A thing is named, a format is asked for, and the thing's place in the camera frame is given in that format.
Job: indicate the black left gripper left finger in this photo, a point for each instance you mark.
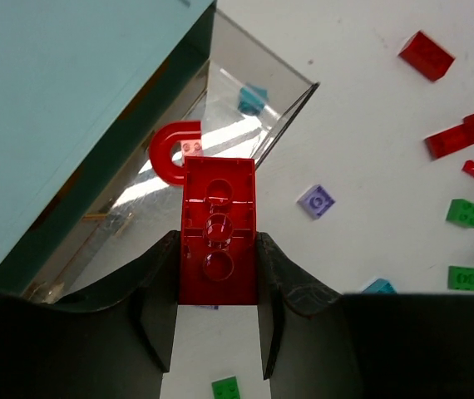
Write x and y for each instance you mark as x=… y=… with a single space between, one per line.
x=148 y=286

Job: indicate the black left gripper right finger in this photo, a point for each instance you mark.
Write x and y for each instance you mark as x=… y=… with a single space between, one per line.
x=283 y=285

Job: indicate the red rectangular lego brick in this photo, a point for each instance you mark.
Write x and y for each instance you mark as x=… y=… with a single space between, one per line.
x=218 y=230

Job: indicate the red arch lego piece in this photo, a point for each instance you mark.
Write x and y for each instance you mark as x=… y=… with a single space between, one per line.
x=162 y=142

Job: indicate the transparent top drawer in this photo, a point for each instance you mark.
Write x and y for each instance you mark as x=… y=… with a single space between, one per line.
x=137 y=207

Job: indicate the red sloped lego brick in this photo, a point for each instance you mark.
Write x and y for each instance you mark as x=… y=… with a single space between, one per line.
x=451 y=140

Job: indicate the red curved lego piece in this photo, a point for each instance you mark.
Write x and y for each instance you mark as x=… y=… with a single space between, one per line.
x=426 y=56

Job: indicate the purple lego brick left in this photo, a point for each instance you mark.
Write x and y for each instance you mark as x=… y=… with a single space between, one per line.
x=210 y=307

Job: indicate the purple lego brick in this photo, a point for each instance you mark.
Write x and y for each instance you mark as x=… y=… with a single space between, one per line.
x=315 y=201
x=210 y=307

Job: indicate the purple lego brick right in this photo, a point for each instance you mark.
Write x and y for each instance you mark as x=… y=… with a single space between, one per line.
x=315 y=201

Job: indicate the cyan long lego brick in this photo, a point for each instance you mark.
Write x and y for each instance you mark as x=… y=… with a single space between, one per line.
x=380 y=285

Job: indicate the long green lego brick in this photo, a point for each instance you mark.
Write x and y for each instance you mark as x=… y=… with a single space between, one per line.
x=226 y=388

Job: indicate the green lego brick right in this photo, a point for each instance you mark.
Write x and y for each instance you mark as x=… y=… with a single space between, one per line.
x=460 y=278

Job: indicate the small cyan lego brick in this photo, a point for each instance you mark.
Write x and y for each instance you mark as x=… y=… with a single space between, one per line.
x=252 y=100

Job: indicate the small green lego brick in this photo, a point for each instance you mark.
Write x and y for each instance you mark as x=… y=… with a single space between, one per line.
x=461 y=213

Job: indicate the teal drawer cabinet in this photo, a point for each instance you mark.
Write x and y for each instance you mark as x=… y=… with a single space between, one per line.
x=67 y=69

